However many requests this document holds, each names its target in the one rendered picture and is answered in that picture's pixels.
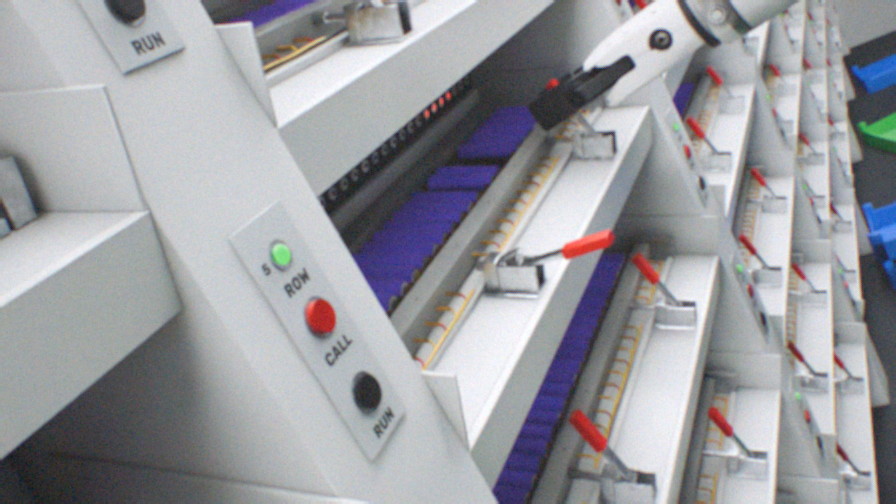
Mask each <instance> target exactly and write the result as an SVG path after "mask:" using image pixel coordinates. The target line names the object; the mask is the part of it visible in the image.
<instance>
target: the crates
mask: <svg viewBox="0 0 896 504"><path fill-rule="evenodd" d="M852 69H853V72H854V74H855V77H856V80H857V82H858V84H859V85H860V86H861V87H862V88H864V89H865V90H866V91H867V92H868V93H869V94H872V93H874V92H877V91H879V90H881V89H884V88H886V87H888V86H891V85H893V84H895V83H896V54H895V55H892V56H890V57H888V58H886V59H883V60H881V61H879V62H876V63H874V64H872V65H870V66H867V67H865V68H863V69H860V70H859V68H858V66H857V65H856V66H853V67H852ZM858 127H859V129H860V132H861V135H862V137H863V140H864V143H865V144H866V145H869V146H873V147H876V148H879V149H882V150H885V151H888V152H891V153H894V154H896V113H894V114H892V115H890V116H888V117H886V118H884V119H882V120H880V121H878V122H876V123H874V124H872V125H870V126H868V127H867V126H866V123H864V122H862V123H860V124H858ZM863 207H864V210H865V212H866V215H867V218H868V221H869V224H870V228H871V231H872V232H871V233H869V234H866V236H867V239H868V241H869V244H870V247H871V249H872V252H873V254H874V257H875V259H876V260H877V261H878V262H879V263H881V264H882V265H883V266H884V267H886V270H887V272H888V275H889V277H890V280H891V283H892V285H893V288H894V290H896V201H895V204H892V205H889V206H886V207H883V208H879V209H876V210H874V209H873V207H872V204H871V203H868V204H865V205H863Z"/></svg>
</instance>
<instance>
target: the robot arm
mask: <svg viewBox="0 0 896 504"><path fill-rule="evenodd" d="M799 1H801V0H657V1H655V2H654V3H652V4H651V5H649V6H648V7H647V8H645V9H644V10H642V11H641V12H640V13H638V14H637V15H635V16H634V17H633V18H631V19H630V20H629V21H627V22H626V23H625V24H623V25H622V26H621V27H620V28H618V29H617V30H616V31H615V32H613V33H612V34H611V35H610V36H609V37H607V38H606V39H605V40H604V41H603V42H602V43H601V44H600V45H599V46H598V47H597V48H596V49H595V50H594V51H593V53H592V54H591V55H590V56H589V57H588V59H587V60H586V61H585V63H584V64H583V65H581V66H580V67H578V68H577V69H575V70H574V71H573V72H572V73H573V75H574V77H573V75H572V74H571V73H570V72H568V73H567V74H565V75H564V76H562V77H561V78H559V79H558V80H556V81H557V82H558V84H557V85H556V86H554V87H553V88H551V89H550V90H548V89H547V88H545V89H543V90H542V91H541V92H540V93H539V94H538V98H537V99H535V100H534V101H532V102H531V103H530V104H529V105H528V109H529V111H530V112H531V114H532V115H533V116H534V118H535V119H536V121H537V122H538V123H539V125H540V126H541V127H542V129H543V130H544V131H546V132H547V131H549V130H551V129H552V128H554V127H556V126H557V125H559V124H560V123H562V122H563V121H565V120H566V119H568V118H569V117H571V116H572V115H574V114H576V113H577V112H578V111H579V110H580V109H581V108H583V107H584V106H586V105H587V104H589V103H590V102H592V101H593V100H595V99H596V98H598V97H599V96H601V95H602V94H603V93H605V92H606V91H608V90H609V89H611V88H612V87H614V88H613V89H612V91H611V92H610V94H609V95H608V97H607V98H606V99H607V100H608V102H607V105H608V106H610V107H616V106H617V105H619V104H620V103H622V102H623V101H624V100H626V99H627V98H629V97H630V96H632V95H633V94H635V93H636V92H637V91H639V90H640V89H642V88H643V87H645V86H646V85H648V84H649V83H651V82H652V81H653V80H655V79H656V78H658V77H659V76H661V75H662V74H664V73H665V72H667V71H668V70H669V69H671V68H672V67H674V66H675V65H677V64H678V63H679V62H681V61H682V60H683V59H685V58H686V57H687V56H689V55H690V54H691V53H693V52H694V51H695V50H696V49H698V48H699V47H700V46H701V45H703V44H704V43H706V44H708V45H709V46H710V47H712V48H716V47H718V46H720V45H721V44H722V42H723V43H724V44H726V45H731V44H732V43H734V42H736V41H737V40H739V39H740V38H742V37H743V36H745V35H747V34H748V33H750V32H751V31H753V30H755V29H756V28H758V27H759V26H761V25H763V24H764V23H766V22H767V21H769V20H771V19H772V18H774V17H775V16H777V15H779V14H780V13H782V12H783V11H785V10H787V9H788V8H790V7H791V6H793V5H795V4H796V3H798V2H799Z"/></svg>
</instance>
